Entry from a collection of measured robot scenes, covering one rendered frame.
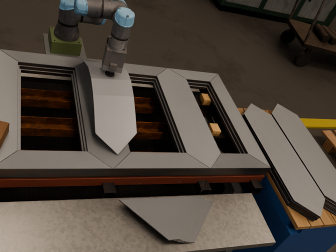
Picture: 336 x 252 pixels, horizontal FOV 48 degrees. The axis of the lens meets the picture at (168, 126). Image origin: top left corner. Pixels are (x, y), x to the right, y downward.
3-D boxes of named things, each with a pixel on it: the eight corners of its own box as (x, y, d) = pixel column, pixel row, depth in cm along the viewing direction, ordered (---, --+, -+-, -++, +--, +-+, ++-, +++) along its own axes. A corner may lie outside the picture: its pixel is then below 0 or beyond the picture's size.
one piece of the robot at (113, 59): (107, 45, 148) (99, 78, 159) (129, 50, 151) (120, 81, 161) (107, 32, 155) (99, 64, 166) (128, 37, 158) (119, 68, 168)
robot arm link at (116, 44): (129, 42, 151) (109, 38, 149) (126, 52, 154) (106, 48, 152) (128, 33, 157) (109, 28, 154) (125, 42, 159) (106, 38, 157)
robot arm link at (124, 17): (134, 7, 150) (137, 18, 145) (127, 31, 157) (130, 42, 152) (115, 3, 147) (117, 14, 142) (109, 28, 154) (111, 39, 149)
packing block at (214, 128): (218, 136, 200) (221, 131, 197) (210, 136, 198) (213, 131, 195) (214, 128, 204) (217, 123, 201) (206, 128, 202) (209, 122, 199)
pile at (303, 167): (360, 221, 184) (368, 214, 181) (297, 226, 168) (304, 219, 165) (285, 111, 237) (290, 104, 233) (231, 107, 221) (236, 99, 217)
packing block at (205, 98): (209, 105, 218) (212, 100, 216) (202, 105, 216) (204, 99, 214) (206, 98, 222) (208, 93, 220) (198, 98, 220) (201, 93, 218)
